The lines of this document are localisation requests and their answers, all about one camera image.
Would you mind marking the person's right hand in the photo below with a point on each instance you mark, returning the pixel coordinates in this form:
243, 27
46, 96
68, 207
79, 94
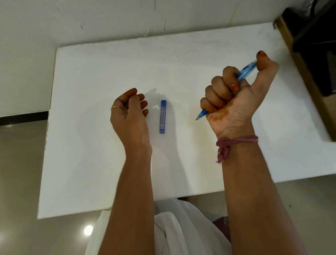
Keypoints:
236, 118

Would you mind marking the person's left hand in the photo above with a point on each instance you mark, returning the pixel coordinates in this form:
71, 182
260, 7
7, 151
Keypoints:
131, 128

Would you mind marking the person's left thumb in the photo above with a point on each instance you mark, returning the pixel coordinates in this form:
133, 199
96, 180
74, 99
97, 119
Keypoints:
133, 105

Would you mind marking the person's left little finger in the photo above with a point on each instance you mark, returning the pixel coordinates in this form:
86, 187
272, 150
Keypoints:
145, 113

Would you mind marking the person's right middle finger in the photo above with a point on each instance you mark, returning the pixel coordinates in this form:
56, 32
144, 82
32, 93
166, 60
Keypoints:
220, 88

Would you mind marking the person's right little finger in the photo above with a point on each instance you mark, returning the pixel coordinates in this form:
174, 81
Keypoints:
207, 105

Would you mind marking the person's left middle finger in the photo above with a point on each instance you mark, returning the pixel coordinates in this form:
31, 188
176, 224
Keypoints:
142, 97

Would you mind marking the person's right thumb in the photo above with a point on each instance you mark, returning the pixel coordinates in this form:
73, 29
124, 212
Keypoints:
266, 69

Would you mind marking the blue mechanical pencil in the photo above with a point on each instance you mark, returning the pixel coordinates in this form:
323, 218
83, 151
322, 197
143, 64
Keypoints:
245, 73

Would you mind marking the person's left forearm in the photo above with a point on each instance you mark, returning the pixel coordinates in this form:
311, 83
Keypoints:
133, 199

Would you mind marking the person's right forearm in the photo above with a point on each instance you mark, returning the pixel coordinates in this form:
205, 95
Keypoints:
252, 199

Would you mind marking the blue pencil lead case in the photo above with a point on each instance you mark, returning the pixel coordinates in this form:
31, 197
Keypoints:
163, 117

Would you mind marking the wooden cabinet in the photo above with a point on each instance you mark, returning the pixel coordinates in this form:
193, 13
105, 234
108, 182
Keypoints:
307, 78

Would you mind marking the black box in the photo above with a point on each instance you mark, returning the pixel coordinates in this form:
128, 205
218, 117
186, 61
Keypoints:
315, 39

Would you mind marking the white garment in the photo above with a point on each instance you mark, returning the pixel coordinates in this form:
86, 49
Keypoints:
183, 231

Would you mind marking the maroon garment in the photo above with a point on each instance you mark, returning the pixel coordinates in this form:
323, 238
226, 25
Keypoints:
223, 228

